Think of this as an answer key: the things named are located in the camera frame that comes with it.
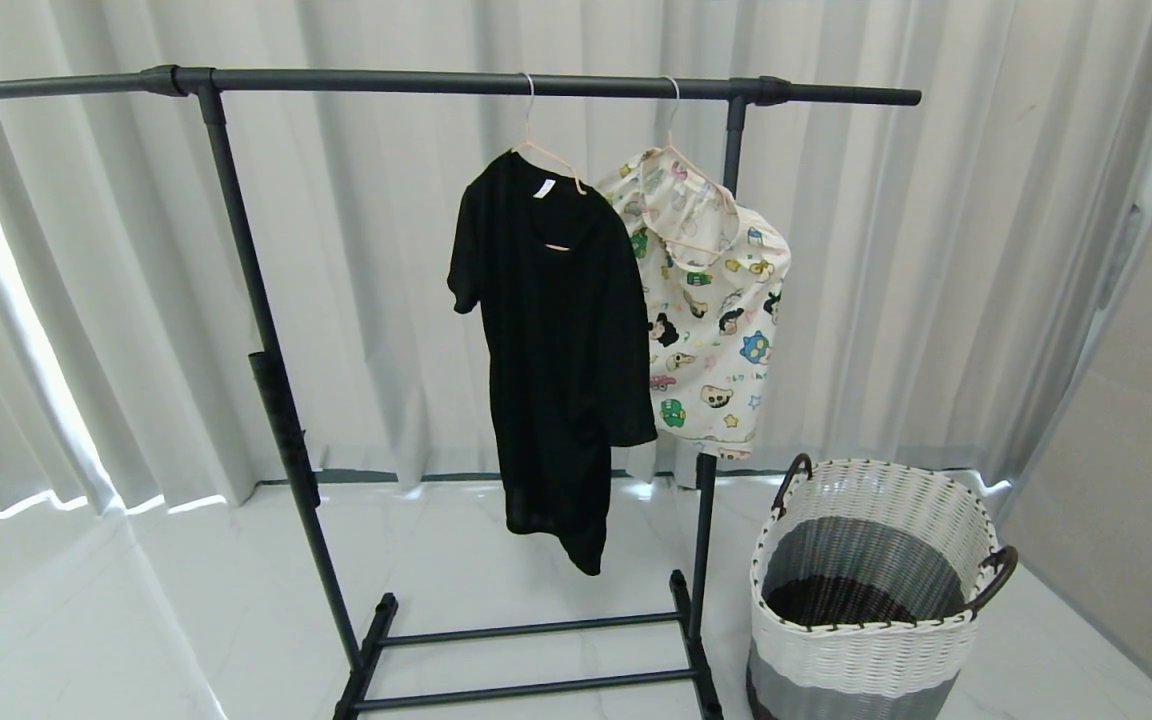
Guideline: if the pink clothes hanger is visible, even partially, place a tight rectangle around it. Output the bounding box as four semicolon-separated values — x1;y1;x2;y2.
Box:
513;71;590;252
656;75;743;257

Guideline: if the cream printed garment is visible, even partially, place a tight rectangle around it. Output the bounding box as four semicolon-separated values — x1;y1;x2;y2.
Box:
594;147;794;462

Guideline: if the white laundry basket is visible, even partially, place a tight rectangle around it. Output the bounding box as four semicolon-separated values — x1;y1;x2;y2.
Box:
745;452;1021;720

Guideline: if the black clothes rack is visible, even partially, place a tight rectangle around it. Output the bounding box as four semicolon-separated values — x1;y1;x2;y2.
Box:
0;64;923;720

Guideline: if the black t-shirt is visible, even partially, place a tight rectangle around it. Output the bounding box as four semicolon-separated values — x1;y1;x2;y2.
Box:
446;149;660;578

